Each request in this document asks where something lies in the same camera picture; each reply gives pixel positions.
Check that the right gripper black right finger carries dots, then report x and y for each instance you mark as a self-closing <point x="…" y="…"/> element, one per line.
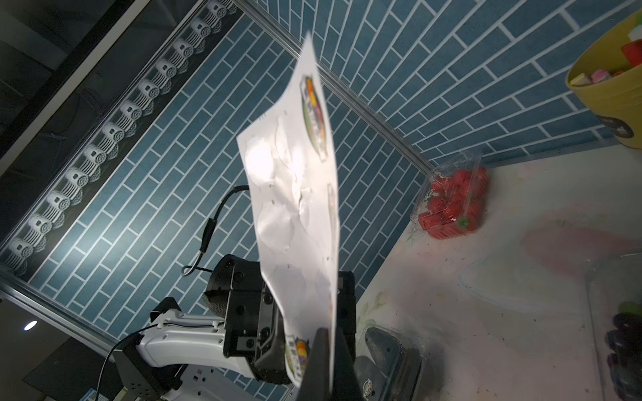
<point x="345" y="384"/>

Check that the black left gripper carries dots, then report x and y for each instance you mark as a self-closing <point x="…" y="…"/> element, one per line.
<point x="252" y="327"/>

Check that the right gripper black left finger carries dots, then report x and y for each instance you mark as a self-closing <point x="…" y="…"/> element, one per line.
<point x="316" y="382"/>

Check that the white fruit sticker sheet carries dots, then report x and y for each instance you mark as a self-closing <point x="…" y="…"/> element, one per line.
<point x="289" y="159"/>

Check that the clear box of blueberries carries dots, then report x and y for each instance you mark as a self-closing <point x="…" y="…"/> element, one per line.
<point x="613" y="287"/>

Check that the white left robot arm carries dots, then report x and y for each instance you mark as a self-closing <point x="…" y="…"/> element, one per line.
<point x="179" y="355"/>

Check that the clear box of strawberries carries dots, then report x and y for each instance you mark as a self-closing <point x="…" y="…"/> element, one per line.
<point x="452" y="199"/>

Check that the LED light strip overhead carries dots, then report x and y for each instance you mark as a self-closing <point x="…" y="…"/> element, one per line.
<point x="107" y="108"/>

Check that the yellow pen cup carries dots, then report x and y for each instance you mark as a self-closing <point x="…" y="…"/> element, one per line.
<point x="607" y="80"/>

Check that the aluminium corner post left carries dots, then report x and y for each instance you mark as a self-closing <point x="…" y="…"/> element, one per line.
<point x="287" y="41"/>

